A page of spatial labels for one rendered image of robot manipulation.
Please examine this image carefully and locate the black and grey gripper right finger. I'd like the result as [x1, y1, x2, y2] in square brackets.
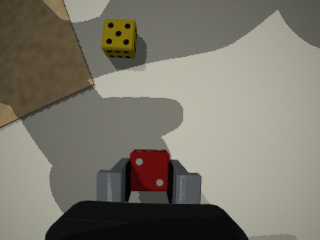
[166, 160, 202, 204]

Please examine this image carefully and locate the tan mat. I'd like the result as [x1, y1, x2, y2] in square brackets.
[0, 0, 95, 128]

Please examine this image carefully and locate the red die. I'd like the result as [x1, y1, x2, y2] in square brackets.
[130, 149, 170, 191]

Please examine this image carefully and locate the yellow die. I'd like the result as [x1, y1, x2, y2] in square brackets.
[101, 19, 137, 59]

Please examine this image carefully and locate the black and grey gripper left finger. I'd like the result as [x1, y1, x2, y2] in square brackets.
[97, 158, 131, 202]

